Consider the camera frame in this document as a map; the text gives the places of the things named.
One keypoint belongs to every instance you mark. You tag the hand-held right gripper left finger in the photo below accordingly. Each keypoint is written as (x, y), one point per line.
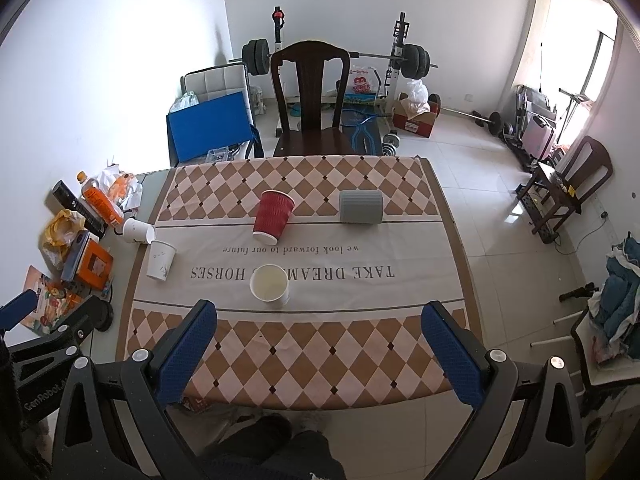
(187, 352)

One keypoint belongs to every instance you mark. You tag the pink suitcase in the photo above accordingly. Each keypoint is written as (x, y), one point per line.
(537, 135)

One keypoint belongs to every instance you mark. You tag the brown diamond pattern tablecloth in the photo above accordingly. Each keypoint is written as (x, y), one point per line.
(325, 340)

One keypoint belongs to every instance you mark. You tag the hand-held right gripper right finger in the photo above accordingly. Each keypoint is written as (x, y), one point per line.
(452, 355)

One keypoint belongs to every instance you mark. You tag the white paper cup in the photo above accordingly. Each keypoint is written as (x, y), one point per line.
(270, 286)
(161, 260)
(136, 230)

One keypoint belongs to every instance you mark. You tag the crumpled white orange wrappers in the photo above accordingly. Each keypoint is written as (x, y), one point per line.
(117, 185)

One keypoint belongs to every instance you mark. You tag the white padded chair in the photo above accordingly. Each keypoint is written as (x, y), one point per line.
(215, 82)

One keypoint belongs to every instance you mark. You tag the small dumbbell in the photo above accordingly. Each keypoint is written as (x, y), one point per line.
(391, 145)

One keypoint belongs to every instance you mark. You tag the red ribbed paper cup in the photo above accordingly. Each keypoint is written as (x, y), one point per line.
(271, 217)

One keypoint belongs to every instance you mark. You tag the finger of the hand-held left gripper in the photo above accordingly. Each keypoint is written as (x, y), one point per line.
(75, 325)
(17, 310)

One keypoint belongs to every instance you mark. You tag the barbell with black plates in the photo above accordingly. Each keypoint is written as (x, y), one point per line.
(495, 122)
(415, 60)

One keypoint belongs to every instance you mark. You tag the grey ribbed cup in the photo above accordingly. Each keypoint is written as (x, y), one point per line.
(361, 206)

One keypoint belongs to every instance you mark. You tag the white barbell rack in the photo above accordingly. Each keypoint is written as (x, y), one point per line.
(398, 45)

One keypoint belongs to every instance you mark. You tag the long black box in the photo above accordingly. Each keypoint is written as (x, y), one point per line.
(75, 205)

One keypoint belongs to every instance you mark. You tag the cardboard box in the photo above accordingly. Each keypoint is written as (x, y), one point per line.
(417, 122)

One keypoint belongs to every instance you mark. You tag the grey folded frame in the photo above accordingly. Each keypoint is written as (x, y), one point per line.
(525, 105)

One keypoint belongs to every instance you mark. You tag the dark floor power strip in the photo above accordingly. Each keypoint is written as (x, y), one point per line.
(532, 210)

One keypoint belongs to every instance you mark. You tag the red white plastic bag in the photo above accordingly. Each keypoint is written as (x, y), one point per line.
(362, 85)

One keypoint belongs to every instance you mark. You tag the orange box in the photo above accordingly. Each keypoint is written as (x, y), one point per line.
(92, 265)

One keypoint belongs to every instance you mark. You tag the blue black exercise equipment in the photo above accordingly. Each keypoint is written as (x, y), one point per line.
(362, 135)

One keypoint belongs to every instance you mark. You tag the dark wooden chair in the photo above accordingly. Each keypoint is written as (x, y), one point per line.
(310, 90)
(592, 165)

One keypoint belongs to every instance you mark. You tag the pile of blue clothes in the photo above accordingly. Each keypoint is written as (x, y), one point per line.
(620, 300)

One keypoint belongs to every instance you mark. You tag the blue board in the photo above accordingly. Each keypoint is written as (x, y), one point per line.
(210, 125)

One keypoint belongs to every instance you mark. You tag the orange drink bottle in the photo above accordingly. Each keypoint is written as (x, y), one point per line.
(100, 202)

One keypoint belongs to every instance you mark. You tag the yellow plastic bag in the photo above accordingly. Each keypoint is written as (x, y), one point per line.
(57, 232)

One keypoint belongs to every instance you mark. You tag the colourful picture book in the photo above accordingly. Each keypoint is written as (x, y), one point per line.
(52, 302)

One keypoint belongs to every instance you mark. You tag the clear plastic bag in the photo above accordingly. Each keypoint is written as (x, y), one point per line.
(184, 102)

